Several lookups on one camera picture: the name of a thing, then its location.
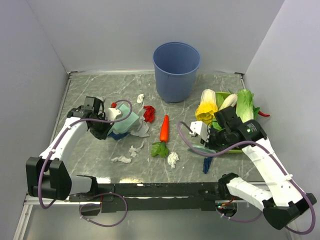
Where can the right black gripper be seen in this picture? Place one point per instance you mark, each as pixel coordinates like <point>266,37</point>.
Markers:
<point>211,144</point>

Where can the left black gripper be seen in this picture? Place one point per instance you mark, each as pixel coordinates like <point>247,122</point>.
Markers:
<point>102,134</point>

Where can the teal hand brush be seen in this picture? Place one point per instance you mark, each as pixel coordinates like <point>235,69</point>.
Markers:
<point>202,149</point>

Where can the teal dustpan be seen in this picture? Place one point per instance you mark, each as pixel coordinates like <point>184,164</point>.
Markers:
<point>127,125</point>

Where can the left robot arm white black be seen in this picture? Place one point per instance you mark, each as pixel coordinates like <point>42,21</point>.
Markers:
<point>47,173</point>

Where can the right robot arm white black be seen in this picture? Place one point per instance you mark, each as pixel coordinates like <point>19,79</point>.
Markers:
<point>284,201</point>

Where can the dark blue paper scrap left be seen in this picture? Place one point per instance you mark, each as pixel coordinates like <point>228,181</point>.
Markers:
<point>118,136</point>

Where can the dark blue paper scrap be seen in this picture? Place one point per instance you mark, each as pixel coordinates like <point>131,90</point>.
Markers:
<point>118,136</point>
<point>206,164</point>

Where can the green plastic tray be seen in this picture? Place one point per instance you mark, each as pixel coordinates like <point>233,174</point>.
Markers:
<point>227,119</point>

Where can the dark blue paper scrap right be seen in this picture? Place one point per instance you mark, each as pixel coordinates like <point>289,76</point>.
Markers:
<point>206,164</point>

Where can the small white paper ball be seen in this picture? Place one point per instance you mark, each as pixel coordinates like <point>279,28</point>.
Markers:
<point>102,98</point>

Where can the yellow white toy corn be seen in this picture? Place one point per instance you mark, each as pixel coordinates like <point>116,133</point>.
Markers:
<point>207,107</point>

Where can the white paper scrap front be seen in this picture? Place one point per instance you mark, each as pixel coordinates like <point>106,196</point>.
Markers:
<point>121,159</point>

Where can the white paper scrap centre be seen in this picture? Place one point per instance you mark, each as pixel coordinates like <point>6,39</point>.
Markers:
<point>135,150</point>

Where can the green toy cabbage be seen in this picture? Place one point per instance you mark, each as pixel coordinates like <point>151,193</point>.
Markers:
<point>245,108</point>

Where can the grey paper scrap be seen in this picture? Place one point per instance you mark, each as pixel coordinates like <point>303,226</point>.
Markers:
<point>142,130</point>

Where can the red toy chili pepper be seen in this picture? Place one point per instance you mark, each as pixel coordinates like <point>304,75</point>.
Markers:
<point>263,114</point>

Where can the white paper scrap by carrot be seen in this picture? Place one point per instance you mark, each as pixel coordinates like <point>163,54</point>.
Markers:
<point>172,159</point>

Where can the white paper scrap near bucket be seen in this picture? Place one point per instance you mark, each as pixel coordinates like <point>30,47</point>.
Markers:
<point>140,98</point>

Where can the red paper scrap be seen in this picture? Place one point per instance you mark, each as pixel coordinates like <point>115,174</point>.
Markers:
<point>149,114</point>

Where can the orange toy carrot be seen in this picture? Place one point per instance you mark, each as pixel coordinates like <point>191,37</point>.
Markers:
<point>160,148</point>

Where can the blue plastic bucket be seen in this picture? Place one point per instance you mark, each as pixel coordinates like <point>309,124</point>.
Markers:
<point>175,68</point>

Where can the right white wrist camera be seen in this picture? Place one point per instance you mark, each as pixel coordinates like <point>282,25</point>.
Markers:
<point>200,129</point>

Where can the aluminium frame rail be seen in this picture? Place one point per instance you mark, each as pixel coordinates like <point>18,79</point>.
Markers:
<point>145,191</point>

